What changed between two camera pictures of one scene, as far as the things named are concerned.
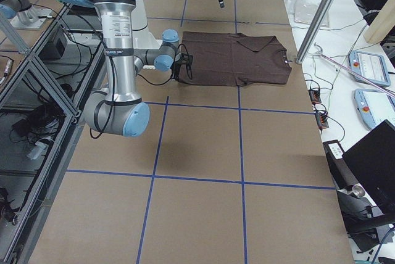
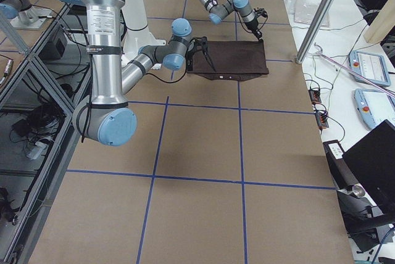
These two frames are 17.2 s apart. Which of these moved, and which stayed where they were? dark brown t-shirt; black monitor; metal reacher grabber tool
Moved: dark brown t-shirt
Stayed: black monitor; metal reacher grabber tool
